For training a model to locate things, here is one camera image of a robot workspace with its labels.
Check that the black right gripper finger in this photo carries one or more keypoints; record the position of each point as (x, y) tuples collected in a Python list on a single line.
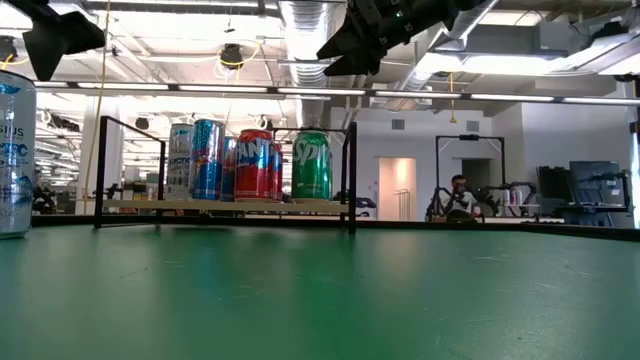
[(357, 62), (355, 40)]

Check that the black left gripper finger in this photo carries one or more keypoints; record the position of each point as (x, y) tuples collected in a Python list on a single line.
[(82, 32), (45, 50)]

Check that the green Sprite can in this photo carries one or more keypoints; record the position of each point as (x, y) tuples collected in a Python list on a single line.
[(312, 170)]

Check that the white Celsius can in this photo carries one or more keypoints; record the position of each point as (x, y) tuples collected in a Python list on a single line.
[(177, 165), (17, 165)]

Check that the black ceiling-hung device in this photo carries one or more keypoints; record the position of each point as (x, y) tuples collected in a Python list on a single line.
[(231, 56)]

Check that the bright doorway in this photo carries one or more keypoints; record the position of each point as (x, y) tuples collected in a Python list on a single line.
[(397, 185)]

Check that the long ceiling light strip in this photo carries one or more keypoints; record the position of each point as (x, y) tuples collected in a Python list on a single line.
[(225, 88)]

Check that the person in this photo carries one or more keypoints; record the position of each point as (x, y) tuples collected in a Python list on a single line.
[(462, 202)]

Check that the green table mat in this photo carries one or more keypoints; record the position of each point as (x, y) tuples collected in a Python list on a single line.
[(320, 300)]

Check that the dark desk monitor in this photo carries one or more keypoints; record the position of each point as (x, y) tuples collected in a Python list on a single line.
[(592, 180)]

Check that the wide silver ceiling duct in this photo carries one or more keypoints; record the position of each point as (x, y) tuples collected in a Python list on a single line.
[(306, 45)]

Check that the wall vent grille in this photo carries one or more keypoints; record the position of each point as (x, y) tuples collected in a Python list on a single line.
[(472, 126), (398, 124)]

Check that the black metal stand frame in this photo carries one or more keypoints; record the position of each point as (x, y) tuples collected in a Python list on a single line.
[(469, 137)]

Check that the wooden shelf black metal frame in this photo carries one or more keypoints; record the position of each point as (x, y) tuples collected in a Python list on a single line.
[(200, 205)]

